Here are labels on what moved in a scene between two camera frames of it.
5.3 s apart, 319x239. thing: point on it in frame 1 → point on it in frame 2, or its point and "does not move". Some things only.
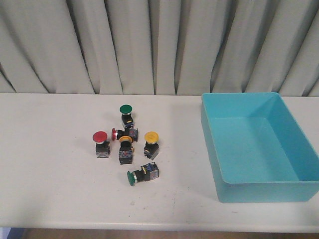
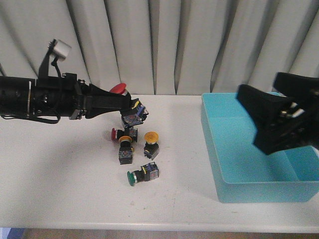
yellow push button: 151,149 does not move
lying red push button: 132,133 does not move
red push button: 102,147 → 140,113
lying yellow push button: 125,150 does not move
